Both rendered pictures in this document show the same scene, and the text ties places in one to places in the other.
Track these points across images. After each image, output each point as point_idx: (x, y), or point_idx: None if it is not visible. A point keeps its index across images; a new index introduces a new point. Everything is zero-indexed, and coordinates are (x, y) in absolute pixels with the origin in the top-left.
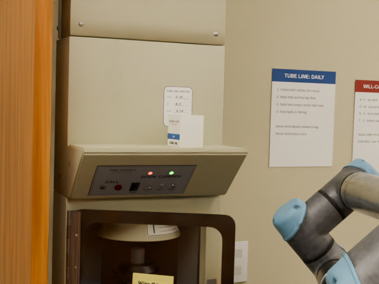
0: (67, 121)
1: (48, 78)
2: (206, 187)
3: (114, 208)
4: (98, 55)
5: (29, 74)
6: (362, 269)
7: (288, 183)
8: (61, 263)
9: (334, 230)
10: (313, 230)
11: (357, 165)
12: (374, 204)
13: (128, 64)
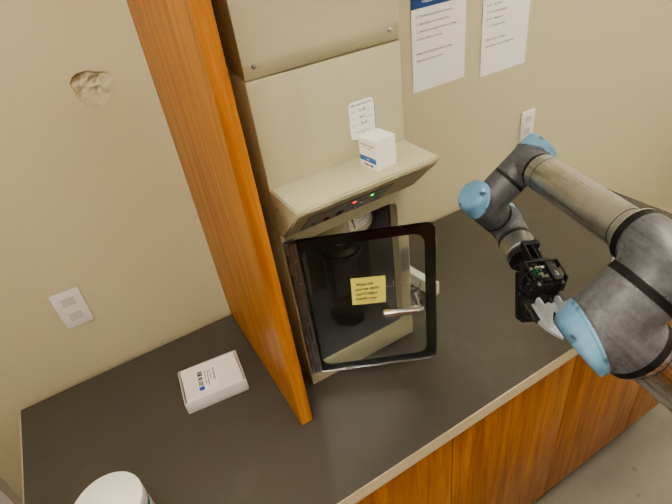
0: (264, 169)
1: (245, 155)
2: (398, 188)
3: (320, 226)
4: (278, 94)
5: (219, 147)
6: (603, 331)
7: (429, 102)
8: (285, 277)
9: (465, 130)
10: (497, 209)
11: (536, 145)
12: (575, 213)
13: (309, 93)
